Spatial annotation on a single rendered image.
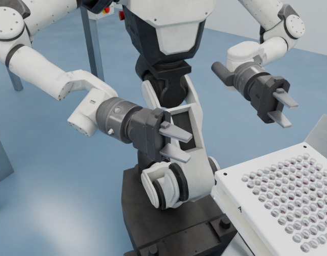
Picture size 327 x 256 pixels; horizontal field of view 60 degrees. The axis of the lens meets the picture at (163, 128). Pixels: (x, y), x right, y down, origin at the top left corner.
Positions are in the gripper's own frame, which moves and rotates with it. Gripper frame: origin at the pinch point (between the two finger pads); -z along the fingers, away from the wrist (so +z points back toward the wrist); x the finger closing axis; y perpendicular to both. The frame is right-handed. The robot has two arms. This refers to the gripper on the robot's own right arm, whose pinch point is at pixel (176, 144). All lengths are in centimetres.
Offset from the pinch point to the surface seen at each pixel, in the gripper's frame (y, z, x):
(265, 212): 0.4, -19.4, 6.4
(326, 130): -43, -23, 14
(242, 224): 1.8, -16.4, 10.9
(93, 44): -80, 116, 29
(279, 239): 4.2, -22.9, 6.4
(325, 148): -34.4, -24.7, 13.7
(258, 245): 4.1, -20.3, 11.0
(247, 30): -338, 108, 88
